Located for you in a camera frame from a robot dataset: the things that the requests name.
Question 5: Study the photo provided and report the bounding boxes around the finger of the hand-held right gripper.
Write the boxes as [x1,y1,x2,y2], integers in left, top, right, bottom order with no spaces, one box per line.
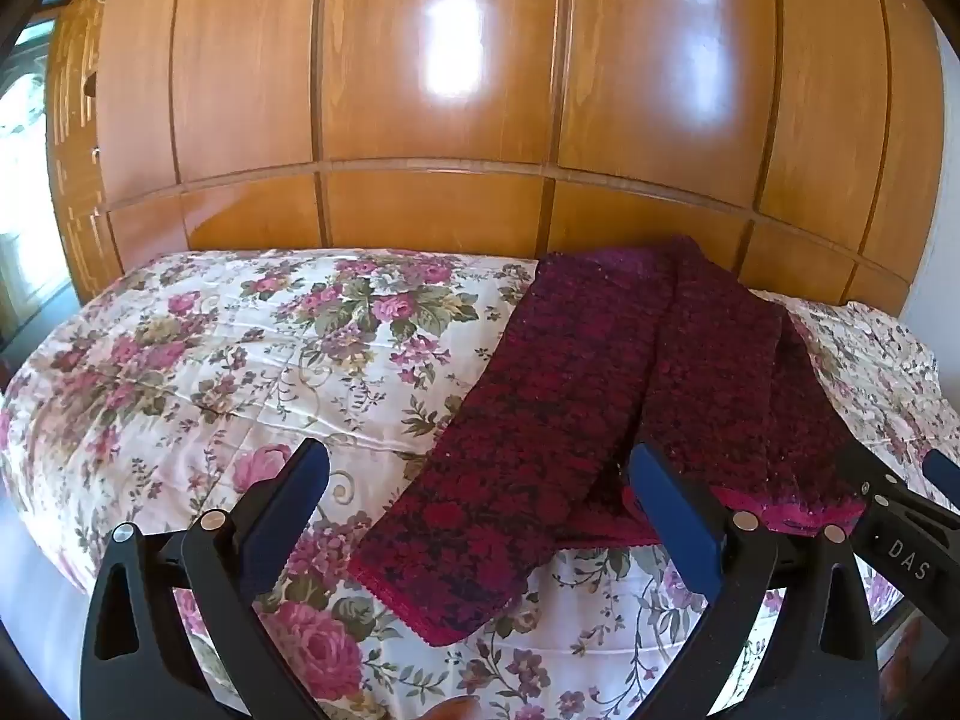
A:
[921,448,960,502]
[835,441,907,520]

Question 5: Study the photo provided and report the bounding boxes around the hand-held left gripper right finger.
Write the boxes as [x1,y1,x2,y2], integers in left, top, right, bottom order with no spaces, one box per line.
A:
[628,441,880,720]

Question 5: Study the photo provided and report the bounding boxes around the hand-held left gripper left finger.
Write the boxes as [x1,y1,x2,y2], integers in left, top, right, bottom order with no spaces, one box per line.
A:
[79,437,331,720]

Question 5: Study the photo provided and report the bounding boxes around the dark red floral pants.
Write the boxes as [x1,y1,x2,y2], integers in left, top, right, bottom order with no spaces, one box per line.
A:
[351,235,871,647]

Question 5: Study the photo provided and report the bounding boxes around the brown patterned cloth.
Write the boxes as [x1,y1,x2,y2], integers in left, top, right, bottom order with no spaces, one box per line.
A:
[876,611,935,700]

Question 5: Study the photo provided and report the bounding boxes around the floral bedspread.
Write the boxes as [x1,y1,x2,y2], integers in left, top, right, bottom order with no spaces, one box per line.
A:
[0,247,942,720]

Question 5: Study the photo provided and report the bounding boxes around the window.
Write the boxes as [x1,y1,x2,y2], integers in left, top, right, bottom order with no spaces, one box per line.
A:
[0,15,77,332]

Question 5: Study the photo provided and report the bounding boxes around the wooden wardrobe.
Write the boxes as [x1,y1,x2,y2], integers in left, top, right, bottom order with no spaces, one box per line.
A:
[45,0,947,310]

